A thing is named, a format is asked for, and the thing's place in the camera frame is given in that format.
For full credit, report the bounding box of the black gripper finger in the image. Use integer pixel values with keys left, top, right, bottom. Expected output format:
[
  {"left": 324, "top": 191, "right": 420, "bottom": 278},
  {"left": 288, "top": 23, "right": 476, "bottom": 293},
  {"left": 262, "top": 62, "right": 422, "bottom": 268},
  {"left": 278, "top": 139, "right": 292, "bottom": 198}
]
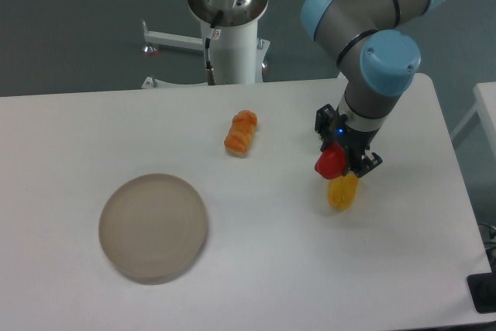
[
  {"left": 315, "top": 104, "right": 336, "bottom": 152},
  {"left": 350, "top": 150, "right": 383, "bottom": 178}
]

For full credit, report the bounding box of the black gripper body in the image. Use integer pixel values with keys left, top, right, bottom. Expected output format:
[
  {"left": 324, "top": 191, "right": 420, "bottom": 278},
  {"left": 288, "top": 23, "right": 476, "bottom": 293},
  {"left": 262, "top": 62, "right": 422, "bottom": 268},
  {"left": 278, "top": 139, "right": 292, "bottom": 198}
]
[{"left": 333, "top": 114, "right": 379, "bottom": 168}]

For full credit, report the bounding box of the red pepper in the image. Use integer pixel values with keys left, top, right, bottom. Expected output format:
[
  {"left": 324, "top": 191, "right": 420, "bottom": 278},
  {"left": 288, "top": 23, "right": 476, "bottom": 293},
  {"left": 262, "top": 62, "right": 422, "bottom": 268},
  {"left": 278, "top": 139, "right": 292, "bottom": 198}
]
[{"left": 315, "top": 142, "right": 347, "bottom": 180}]

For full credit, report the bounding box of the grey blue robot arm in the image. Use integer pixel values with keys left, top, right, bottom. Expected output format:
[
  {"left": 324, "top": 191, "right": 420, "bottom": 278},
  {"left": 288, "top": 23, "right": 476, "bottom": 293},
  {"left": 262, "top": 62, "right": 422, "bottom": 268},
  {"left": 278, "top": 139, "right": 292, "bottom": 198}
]
[{"left": 188, "top": 0, "right": 445, "bottom": 180}]

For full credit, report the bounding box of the yellow pepper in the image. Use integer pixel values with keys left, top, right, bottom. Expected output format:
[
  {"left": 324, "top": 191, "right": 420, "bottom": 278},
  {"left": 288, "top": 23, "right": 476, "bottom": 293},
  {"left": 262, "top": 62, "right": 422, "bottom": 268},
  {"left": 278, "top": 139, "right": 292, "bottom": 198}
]
[{"left": 327, "top": 173, "right": 360, "bottom": 210}]

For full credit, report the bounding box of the beige round plate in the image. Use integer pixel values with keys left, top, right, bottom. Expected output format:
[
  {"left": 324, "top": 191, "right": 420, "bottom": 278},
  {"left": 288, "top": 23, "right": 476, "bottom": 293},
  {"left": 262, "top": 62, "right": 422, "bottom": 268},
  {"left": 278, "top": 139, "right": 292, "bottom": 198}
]
[{"left": 98, "top": 174, "right": 208, "bottom": 285}]

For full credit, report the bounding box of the orange braided bread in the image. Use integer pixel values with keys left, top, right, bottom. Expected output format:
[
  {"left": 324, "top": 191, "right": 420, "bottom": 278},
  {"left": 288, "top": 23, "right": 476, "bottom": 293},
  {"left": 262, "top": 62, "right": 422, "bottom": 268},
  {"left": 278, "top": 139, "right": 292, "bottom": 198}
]
[{"left": 224, "top": 110, "right": 257, "bottom": 157}]

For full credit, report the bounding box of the white side table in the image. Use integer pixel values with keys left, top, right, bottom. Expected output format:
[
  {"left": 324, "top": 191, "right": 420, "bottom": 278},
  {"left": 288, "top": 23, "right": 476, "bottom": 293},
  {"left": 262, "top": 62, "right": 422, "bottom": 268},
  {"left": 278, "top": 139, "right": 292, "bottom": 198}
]
[{"left": 450, "top": 82, "right": 495, "bottom": 148}]

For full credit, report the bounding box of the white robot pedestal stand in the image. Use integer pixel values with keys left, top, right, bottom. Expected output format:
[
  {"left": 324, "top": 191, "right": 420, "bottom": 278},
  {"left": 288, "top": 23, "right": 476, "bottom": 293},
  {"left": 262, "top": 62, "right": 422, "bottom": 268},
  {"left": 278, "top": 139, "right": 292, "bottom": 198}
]
[{"left": 142, "top": 0, "right": 270, "bottom": 85}]

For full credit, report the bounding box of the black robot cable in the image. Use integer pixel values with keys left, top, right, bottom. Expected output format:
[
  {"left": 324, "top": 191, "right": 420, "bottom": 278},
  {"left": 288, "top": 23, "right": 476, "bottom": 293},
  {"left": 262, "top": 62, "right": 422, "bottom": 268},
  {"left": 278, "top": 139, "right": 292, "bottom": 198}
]
[{"left": 204, "top": 9, "right": 224, "bottom": 86}]

